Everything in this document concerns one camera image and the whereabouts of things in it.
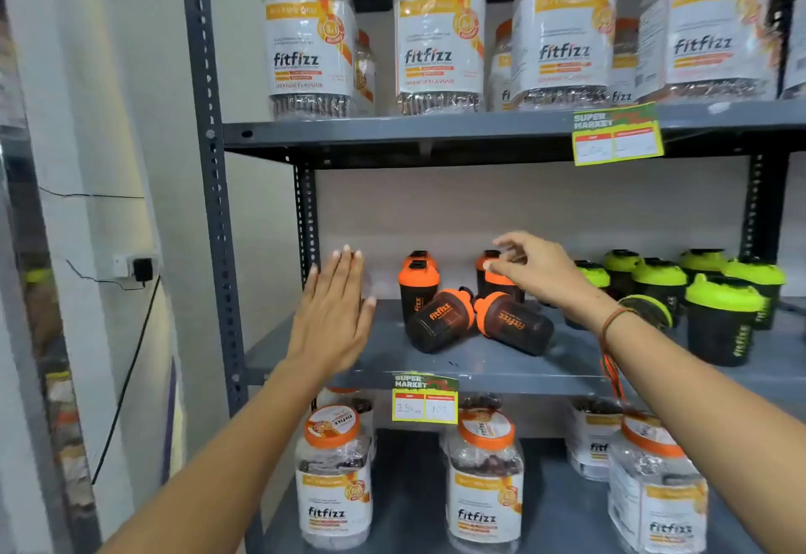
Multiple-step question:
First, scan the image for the person's right hand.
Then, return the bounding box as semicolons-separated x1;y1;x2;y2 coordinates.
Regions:
482;230;621;332

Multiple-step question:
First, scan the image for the person's left hand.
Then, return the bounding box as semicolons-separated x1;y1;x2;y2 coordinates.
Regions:
284;244;378;384

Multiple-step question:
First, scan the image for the grey metal shelf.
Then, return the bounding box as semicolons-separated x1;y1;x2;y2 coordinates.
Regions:
179;0;806;554

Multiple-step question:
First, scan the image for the group of orange-lid shakers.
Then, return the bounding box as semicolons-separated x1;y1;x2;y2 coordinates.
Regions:
396;249;555;358

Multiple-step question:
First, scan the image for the group of green-lid shakers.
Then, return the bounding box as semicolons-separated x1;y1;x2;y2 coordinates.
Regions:
538;248;788;368

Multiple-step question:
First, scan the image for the person's left forearm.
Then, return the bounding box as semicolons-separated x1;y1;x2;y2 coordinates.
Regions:
100;355;344;554

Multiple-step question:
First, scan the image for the person's right forearm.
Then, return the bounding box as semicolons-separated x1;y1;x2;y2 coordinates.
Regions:
598;301;806;554

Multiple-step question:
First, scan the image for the green yellow price tag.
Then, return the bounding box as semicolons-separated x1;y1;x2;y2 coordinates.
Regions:
391;372;461;426
571;102;666;168

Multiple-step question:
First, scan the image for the group of clear orange-lid jars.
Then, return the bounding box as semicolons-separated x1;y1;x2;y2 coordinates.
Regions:
294;386;709;554
261;0;806;122

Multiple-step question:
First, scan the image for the grey framed glass door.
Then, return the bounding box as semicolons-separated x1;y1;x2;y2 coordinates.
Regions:
0;125;102;554

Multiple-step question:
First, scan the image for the orange thread bracelet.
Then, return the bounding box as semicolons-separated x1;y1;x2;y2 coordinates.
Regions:
599;306;641;400

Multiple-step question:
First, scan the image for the black power cable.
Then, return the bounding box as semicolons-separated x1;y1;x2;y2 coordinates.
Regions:
91;276;162;487

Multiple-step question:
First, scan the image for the white wall socket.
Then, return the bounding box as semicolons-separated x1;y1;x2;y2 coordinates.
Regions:
113;252;160;281

